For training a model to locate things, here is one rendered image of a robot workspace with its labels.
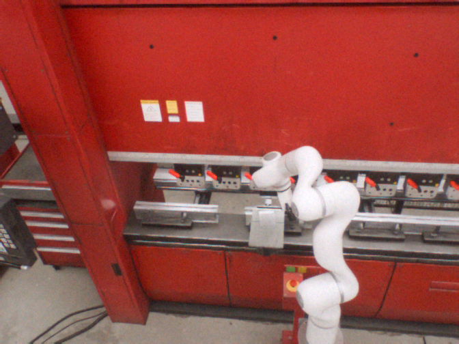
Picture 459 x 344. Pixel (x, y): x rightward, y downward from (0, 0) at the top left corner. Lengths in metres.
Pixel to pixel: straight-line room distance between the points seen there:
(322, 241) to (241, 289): 1.42
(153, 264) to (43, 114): 1.20
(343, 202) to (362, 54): 0.70
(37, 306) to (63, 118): 1.93
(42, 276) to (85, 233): 1.29
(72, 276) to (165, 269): 1.10
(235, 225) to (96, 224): 0.78
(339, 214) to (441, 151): 0.89
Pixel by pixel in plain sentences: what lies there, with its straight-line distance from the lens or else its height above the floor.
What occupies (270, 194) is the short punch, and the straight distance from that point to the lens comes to 2.32.
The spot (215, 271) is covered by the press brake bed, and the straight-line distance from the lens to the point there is 2.67.
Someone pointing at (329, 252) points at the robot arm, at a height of 1.58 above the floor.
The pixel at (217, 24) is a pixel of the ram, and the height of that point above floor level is 2.07.
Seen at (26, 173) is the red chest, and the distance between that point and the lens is 3.07.
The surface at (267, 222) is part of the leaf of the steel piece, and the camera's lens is 2.33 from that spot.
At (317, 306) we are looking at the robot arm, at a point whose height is 1.38.
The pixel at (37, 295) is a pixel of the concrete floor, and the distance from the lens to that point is 3.65.
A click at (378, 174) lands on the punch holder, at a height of 1.32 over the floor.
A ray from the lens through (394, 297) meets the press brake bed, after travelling 2.84.
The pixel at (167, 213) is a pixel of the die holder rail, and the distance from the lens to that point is 2.53.
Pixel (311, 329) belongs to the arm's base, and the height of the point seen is 1.14.
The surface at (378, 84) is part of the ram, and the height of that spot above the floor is 1.82.
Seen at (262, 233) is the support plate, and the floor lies 1.00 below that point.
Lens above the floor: 2.72
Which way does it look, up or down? 41 degrees down
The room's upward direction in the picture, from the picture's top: 4 degrees counter-clockwise
